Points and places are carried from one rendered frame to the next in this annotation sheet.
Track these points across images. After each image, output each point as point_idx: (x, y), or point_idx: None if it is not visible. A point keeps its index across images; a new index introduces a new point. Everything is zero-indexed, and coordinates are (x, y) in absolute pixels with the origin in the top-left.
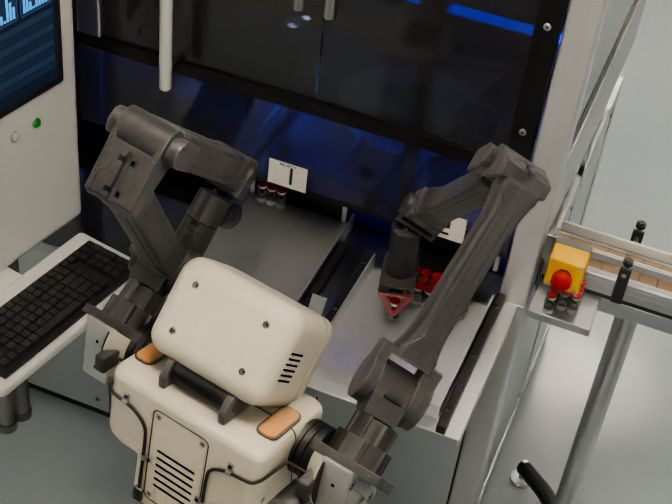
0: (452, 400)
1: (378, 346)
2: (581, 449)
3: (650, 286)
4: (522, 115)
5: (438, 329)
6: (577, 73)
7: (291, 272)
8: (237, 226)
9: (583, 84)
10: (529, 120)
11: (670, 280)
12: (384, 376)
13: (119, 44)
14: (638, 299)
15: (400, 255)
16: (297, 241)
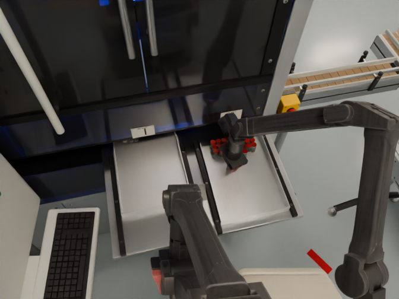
0: (288, 198)
1: (351, 263)
2: (278, 150)
3: (310, 89)
4: (269, 53)
5: (380, 235)
6: (303, 19)
7: (170, 174)
8: (127, 164)
9: (305, 24)
10: (274, 53)
11: (319, 83)
12: (370, 280)
13: (12, 118)
14: (307, 97)
15: (238, 151)
16: (159, 154)
